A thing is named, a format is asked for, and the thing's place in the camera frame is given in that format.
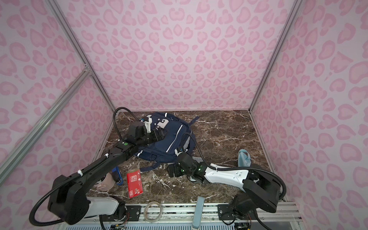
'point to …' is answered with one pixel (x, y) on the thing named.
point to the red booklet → (135, 186)
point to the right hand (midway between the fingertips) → (172, 167)
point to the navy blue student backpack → (179, 138)
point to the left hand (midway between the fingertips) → (163, 131)
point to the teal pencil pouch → (244, 158)
